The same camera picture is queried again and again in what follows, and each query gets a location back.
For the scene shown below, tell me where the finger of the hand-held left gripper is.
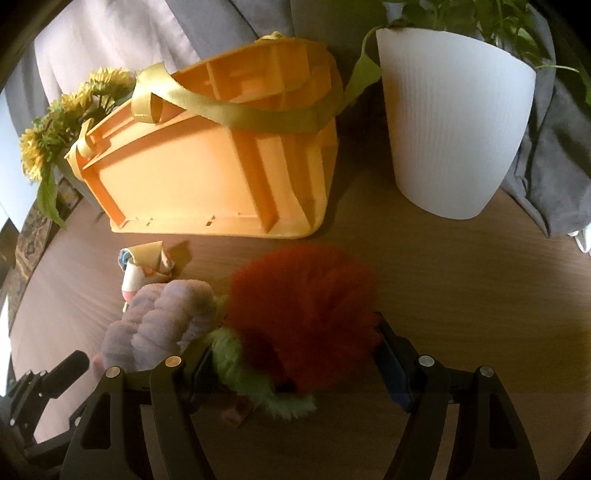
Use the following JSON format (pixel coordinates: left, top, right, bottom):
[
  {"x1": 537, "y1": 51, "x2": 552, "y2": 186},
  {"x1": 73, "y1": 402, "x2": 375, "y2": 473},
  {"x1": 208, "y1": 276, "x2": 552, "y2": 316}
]
[
  {"x1": 4, "y1": 369, "x2": 49, "y2": 429},
  {"x1": 44, "y1": 350, "x2": 90, "y2": 400}
]

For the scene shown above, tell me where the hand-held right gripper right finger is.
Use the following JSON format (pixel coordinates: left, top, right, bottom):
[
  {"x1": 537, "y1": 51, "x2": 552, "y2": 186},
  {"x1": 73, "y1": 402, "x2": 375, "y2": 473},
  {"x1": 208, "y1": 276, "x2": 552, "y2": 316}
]
[{"x1": 372, "y1": 311, "x2": 541, "y2": 480}]

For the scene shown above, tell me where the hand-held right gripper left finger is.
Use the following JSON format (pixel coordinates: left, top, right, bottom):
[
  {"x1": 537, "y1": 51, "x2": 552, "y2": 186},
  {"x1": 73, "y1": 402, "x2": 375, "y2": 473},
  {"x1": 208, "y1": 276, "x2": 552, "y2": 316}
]
[{"x1": 60, "y1": 344, "x2": 219, "y2": 480}]

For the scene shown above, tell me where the purple and pink plush toy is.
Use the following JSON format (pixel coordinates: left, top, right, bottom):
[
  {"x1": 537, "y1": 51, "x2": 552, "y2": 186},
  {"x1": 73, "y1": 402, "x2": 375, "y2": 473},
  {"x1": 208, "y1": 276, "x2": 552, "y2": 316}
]
[{"x1": 92, "y1": 279, "x2": 228, "y2": 377}]

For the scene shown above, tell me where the red and green fluffy toy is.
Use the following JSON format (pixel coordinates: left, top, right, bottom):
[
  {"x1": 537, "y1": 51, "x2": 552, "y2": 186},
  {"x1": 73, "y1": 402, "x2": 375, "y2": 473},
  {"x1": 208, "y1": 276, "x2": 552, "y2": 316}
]
[{"x1": 210, "y1": 244, "x2": 385, "y2": 428}]

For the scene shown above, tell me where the orange plastic crate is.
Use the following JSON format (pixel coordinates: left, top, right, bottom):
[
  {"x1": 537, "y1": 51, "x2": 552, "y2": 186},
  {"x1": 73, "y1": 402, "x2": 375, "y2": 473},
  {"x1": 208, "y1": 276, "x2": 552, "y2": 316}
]
[{"x1": 64, "y1": 31, "x2": 345, "y2": 240}]

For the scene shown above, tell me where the small multicoloured plush toy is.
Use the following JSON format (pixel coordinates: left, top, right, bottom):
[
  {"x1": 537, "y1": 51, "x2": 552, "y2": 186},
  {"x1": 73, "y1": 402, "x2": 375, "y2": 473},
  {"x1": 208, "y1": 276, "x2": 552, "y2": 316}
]
[{"x1": 117, "y1": 240, "x2": 179, "y2": 304}]

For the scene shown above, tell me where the brown patterned cloth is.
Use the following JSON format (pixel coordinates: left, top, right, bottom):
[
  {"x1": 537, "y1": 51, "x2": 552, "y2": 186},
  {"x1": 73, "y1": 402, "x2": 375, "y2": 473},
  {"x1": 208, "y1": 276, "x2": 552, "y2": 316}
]
[{"x1": 8, "y1": 202, "x2": 62, "y2": 289}]

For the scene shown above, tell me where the sunflower bouquet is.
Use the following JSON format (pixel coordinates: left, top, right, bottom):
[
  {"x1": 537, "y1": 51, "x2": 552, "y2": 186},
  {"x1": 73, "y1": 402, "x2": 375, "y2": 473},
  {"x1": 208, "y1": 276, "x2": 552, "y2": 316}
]
[{"x1": 19, "y1": 67, "x2": 140, "y2": 230}]

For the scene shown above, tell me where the white cloth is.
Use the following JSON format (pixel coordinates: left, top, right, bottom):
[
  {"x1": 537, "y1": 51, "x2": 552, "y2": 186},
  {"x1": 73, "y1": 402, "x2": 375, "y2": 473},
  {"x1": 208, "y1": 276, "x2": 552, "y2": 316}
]
[{"x1": 569, "y1": 220, "x2": 591, "y2": 256}]

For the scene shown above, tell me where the white ribbed plant pot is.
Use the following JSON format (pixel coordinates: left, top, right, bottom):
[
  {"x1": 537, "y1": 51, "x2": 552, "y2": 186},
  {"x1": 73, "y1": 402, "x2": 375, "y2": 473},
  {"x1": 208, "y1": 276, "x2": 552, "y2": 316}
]
[{"x1": 375, "y1": 27, "x2": 537, "y2": 221}]

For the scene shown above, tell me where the grey curtain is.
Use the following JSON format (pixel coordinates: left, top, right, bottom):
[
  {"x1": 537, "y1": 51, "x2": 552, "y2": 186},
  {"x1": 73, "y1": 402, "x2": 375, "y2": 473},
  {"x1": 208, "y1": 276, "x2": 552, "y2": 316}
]
[
  {"x1": 166, "y1": 0, "x2": 591, "y2": 239},
  {"x1": 7, "y1": 44, "x2": 52, "y2": 139}
]

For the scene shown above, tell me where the pale pink curtain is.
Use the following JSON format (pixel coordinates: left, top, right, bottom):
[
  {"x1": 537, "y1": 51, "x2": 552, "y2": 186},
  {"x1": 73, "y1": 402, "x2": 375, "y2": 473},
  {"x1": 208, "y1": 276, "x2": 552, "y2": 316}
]
[{"x1": 33, "y1": 0, "x2": 205, "y2": 95}]

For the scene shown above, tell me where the green potted plant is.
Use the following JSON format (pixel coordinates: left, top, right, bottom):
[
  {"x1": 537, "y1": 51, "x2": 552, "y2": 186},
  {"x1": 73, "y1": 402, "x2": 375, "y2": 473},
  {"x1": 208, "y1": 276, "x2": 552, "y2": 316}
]
[{"x1": 345, "y1": 0, "x2": 591, "y2": 109}]

